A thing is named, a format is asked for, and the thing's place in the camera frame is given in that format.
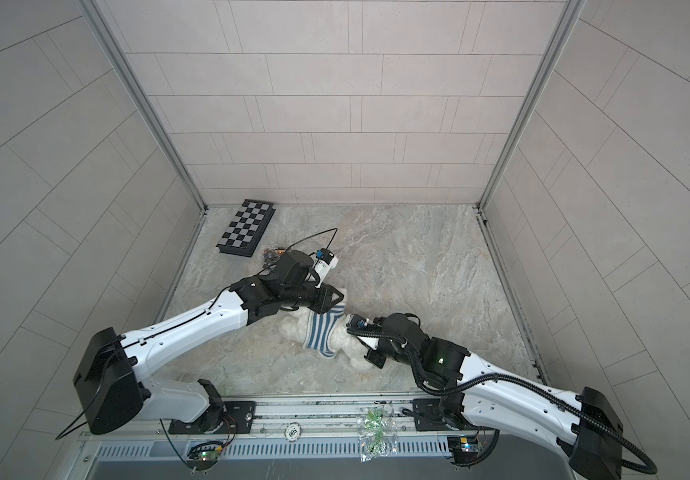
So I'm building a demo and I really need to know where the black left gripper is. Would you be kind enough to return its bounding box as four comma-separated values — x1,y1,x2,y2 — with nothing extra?
279,280,349,316

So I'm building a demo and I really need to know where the blue white striped shirt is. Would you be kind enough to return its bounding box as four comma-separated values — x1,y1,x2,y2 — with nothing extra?
302,304,345,358

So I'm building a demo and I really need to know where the white teddy bear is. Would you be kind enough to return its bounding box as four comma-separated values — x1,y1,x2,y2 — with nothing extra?
280,290,375,372

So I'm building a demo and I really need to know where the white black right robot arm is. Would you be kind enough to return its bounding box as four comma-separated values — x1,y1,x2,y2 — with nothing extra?
348,313,624,479

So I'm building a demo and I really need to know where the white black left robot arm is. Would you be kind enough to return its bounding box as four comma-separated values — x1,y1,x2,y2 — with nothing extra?
73,249,344,435

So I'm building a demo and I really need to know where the clear bag of toy bricks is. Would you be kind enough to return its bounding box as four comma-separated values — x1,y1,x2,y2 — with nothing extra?
263,246,286,269

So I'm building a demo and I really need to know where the clear bag of green parts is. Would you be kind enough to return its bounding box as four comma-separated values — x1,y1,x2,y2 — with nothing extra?
357,405,398,462

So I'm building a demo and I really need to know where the folded black white chessboard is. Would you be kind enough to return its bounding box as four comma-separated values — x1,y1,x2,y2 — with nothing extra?
216,199,275,257

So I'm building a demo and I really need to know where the right green circuit board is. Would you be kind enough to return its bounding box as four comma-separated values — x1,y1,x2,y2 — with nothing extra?
447,436,481,466

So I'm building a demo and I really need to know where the green circuit board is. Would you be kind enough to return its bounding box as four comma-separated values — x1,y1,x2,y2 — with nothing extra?
187,441,225,469
447,436,481,466

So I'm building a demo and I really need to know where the left green circuit board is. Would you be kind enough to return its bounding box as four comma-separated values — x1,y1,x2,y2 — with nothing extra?
187,441,225,469

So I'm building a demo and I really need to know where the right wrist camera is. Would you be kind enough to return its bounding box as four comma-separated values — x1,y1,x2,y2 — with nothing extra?
347,314,383,350

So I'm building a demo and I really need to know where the aluminium corner post left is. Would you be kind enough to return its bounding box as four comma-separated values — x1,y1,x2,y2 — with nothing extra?
76,0,208,212

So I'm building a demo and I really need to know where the aluminium corner post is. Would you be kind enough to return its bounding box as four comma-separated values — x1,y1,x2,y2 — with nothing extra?
478,0,585,213
76,0,208,212

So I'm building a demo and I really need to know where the black corrugated cable hose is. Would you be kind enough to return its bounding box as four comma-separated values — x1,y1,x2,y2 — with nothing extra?
344,326,659,475

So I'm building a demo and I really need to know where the aluminium corner post right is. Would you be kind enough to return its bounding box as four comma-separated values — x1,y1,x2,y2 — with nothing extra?
478,0,585,213

